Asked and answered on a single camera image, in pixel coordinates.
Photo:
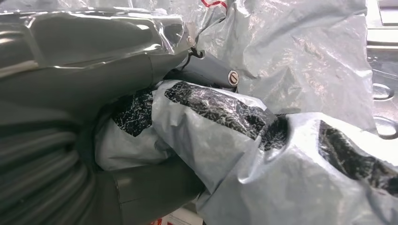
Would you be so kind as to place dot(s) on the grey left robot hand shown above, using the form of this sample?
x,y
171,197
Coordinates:
x,y
77,80

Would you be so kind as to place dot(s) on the electronic scale with steel tray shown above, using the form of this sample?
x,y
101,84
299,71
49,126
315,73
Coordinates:
x,y
384,77

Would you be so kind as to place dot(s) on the grey package with black tape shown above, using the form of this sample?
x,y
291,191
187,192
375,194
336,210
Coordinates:
x,y
295,62

